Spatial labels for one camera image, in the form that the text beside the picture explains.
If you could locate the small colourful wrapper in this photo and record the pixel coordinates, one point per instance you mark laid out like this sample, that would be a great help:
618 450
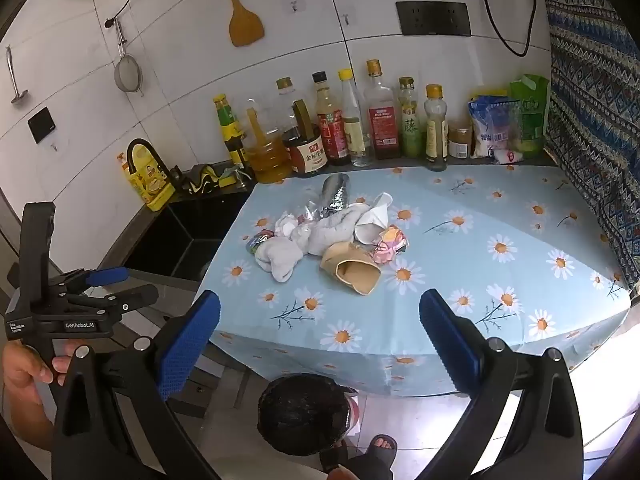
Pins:
259 241

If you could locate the metal mesh strainer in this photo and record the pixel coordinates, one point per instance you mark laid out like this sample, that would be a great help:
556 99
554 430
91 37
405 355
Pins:
129 75

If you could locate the person's left forearm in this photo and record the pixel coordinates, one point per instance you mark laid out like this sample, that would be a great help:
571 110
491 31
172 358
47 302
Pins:
27 420

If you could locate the green label sauce bottle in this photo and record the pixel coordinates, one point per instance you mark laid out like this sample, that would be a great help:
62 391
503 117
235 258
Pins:
229 130

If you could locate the slim clear bottle yellow cap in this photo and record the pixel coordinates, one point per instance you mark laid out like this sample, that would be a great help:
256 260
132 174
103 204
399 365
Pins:
436 135

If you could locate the green pepper oil bottle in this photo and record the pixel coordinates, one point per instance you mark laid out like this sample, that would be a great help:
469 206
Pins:
411 130

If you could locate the blue daisy print tablecloth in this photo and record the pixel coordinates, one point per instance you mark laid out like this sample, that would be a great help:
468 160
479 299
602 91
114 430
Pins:
475 280

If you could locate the small seasoning jar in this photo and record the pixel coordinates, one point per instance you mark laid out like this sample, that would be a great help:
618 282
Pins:
460 142

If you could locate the person's leg in dark pants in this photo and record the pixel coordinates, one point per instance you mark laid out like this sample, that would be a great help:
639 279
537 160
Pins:
372 469

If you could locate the red label bottle gold cap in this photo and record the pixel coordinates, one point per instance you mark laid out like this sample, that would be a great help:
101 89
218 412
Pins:
382 120

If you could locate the black sink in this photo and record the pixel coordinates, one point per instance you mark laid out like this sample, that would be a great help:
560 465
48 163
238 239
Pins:
185 235

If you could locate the white paper tissue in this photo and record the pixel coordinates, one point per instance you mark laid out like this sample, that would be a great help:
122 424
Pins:
372 220

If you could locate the dark dishcloth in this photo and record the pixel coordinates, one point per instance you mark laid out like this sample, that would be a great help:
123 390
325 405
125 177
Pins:
200 177

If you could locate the small black wall socket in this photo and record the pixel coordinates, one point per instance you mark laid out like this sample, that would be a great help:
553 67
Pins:
41 125

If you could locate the silver foil wrapper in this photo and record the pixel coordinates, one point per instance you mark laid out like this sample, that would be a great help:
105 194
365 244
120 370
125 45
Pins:
335 197

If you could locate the green seasoning bag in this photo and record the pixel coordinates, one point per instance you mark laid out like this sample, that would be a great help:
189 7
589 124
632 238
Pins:
532 115

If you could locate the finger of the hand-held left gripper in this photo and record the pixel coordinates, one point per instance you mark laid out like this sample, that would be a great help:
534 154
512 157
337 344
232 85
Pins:
107 276
125 297

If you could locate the pink wrapper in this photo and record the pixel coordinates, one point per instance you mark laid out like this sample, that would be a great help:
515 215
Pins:
391 245

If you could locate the clear cooking oil jug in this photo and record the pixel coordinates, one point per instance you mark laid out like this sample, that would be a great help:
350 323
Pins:
267 157

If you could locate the metal ladle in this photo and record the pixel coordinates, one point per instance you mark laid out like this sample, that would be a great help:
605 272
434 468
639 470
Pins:
17 92

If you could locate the bin with black bag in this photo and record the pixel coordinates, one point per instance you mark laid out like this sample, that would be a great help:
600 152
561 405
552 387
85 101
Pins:
302 412

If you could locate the black wall outlet panel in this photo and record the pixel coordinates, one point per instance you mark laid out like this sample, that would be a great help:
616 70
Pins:
432 19

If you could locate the wall hook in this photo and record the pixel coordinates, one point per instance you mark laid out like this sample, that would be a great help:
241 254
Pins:
295 6
348 18

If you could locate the black cap soy sauce bottle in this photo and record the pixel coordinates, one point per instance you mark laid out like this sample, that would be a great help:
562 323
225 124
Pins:
331 130

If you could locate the crushed brown paper cup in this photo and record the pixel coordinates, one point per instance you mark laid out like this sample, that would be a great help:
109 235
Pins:
352 270

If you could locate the person's left hand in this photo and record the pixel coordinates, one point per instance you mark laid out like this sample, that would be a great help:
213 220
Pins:
25 370

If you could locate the wooden spatula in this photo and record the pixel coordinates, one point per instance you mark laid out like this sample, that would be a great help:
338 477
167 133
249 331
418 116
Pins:
246 25

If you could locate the blue patterned curtain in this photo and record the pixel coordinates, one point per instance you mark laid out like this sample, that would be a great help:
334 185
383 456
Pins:
595 110

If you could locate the yellow green sponge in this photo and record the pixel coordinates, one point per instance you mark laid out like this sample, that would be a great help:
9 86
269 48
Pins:
229 176

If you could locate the black faucet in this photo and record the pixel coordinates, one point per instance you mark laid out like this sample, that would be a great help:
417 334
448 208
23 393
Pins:
134 146

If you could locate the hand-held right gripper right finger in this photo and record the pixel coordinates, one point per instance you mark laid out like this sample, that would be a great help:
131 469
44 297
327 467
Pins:
447 340

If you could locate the white cloth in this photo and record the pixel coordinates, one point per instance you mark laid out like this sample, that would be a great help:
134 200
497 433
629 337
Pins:
280 260

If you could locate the small white packet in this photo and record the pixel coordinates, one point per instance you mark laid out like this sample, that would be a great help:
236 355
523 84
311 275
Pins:
507 156

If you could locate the dark sauce jar red label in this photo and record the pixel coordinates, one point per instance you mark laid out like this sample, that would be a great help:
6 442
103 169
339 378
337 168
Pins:
307 152

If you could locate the person's foot in slipper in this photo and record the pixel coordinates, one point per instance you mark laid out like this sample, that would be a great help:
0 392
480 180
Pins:
382 445
334 452

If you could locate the clear bottle with gold cap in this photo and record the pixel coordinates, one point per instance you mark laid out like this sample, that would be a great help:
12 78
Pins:
286 97

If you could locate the white seasoning bag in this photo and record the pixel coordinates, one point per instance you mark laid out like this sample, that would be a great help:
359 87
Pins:
487 127

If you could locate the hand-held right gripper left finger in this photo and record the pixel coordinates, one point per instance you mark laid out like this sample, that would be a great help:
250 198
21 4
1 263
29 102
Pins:
190 345

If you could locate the yellow dish soap bottle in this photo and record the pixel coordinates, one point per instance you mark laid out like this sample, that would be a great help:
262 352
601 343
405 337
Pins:
150 185

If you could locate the clear vinegar bottle yellow cap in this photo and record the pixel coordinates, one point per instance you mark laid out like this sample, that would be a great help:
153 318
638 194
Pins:
354 130

